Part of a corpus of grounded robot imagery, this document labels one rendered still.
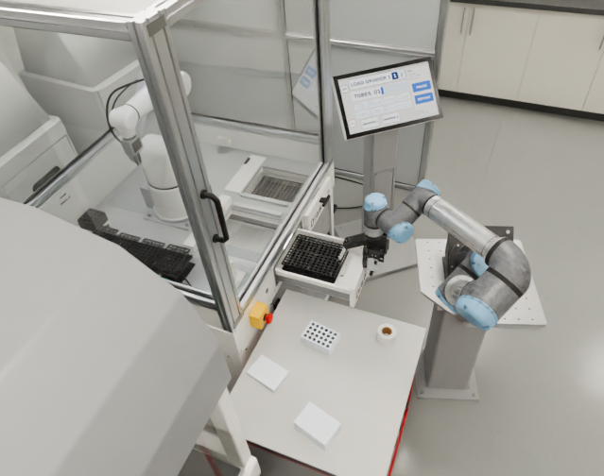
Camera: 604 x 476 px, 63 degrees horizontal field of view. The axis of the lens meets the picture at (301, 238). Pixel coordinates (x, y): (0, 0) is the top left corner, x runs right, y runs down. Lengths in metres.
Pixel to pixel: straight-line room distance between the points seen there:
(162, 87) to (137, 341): 0.53
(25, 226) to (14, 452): 0.39
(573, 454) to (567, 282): 1.04
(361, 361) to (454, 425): 0.89
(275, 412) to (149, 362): 0.92
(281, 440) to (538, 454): 1.35
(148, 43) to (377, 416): 1.30
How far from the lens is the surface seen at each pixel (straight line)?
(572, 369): 2.95
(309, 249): 1.99
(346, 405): 1.76
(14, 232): 1.00
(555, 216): 3.71
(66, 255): 0.95
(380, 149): 2.74
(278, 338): 1.91
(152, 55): 1.10
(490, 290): 1.42
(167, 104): 1.15
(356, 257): 2.05
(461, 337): 2.30
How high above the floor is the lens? 2.35
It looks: 45 degrees down
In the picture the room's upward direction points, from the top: 6 degrees counter-clockwise
